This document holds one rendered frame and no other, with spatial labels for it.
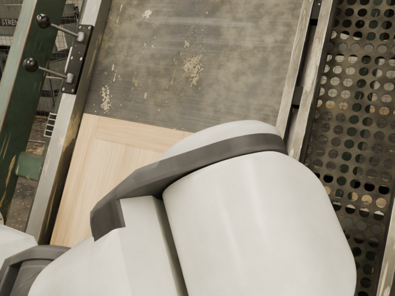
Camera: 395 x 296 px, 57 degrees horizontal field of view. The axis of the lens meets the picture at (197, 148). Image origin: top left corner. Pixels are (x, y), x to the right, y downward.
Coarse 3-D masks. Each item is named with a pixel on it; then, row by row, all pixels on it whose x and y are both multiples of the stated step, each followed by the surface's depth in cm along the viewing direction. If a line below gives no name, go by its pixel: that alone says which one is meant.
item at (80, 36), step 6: (36, 18) 93; (42, 18) 93; (48, 18) 94; (36, 24) 94; (42, 24) 94; (48, 24) 95; (54, 24) 96; (60, 30) 97; (66, 30) 98; (78, 36) 100; (84, 36) 101
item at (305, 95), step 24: (312, 0) 75; (336, 0) 78; (312, 24) 77; (312, 48) 74; (288, 72) 75; (312, 72) 73; (288, 96) 74; (312, 96) 72; (288, 120) 74; (312, 120) 78; (288, 144) 76
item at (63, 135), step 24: (96, 0) 103; (96, 24) 102; (96, 48) 104; (72, 96) 100; (72, 120) 100; (72, 144) 102; (48, 168) 99; (48, 192) 98; (48, 216) 99; (48, 240) 100
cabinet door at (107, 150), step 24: (96, 120) 98; (120, 120) 95; (96, 144) 97; (120, 144) 94; (144, 144) 91; (168, 144) 89; (72, 168) 99; (96, 168) 96; (120, 168) 93; (72, 192) 98; (96, 192) 95; (72, 216) 96; (72, 240) 95
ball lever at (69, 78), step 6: (24, 60) 93; (30, 60) 92; (36, 60) 94; (24, 66) 93; (30, 66) 92; (36, 66) 94; (30, 72) 94; (48, 72) 96; (54, 72) 97; (66, 78) 99; (72, 78) 100
